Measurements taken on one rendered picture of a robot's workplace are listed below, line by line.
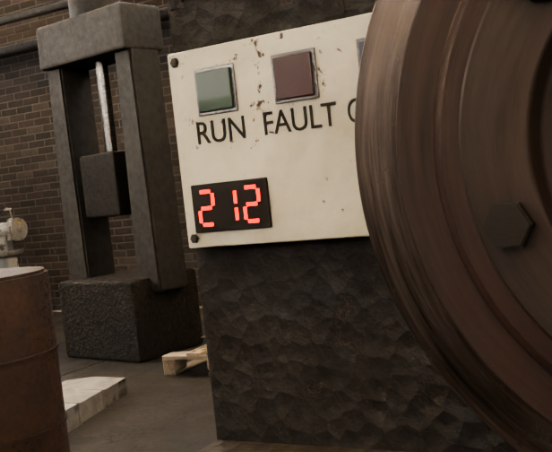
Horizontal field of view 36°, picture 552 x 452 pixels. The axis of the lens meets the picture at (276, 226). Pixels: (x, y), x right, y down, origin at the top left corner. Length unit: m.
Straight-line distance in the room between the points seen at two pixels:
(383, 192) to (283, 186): 0.20
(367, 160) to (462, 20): 0.12
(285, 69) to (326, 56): 0.04
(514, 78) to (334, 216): 0.31
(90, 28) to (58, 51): 0.38
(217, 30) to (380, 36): 0.27
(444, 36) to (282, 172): 0.26
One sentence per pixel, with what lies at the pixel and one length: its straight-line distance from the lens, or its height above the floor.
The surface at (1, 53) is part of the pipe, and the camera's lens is 9.18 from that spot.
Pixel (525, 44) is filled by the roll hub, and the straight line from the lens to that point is 0.45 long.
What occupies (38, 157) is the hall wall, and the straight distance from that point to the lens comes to 9.26.
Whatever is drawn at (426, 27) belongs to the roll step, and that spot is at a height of 1.20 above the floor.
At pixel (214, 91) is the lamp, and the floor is 1.20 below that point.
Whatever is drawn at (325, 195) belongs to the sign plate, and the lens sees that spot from 0.72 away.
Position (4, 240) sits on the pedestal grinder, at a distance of 9.16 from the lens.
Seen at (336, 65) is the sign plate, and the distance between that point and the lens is 0.72.
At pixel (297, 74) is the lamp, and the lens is 0.73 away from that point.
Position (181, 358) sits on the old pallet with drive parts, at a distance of 5.27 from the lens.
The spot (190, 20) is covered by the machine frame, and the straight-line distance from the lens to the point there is 0.82.
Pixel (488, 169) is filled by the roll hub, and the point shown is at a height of 1.11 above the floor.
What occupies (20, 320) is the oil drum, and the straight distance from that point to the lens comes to 3.19.
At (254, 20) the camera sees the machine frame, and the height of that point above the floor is 1.26.
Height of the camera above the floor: 1.11
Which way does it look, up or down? 3 degrees down
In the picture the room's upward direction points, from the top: 6 degrees counter-clockwise
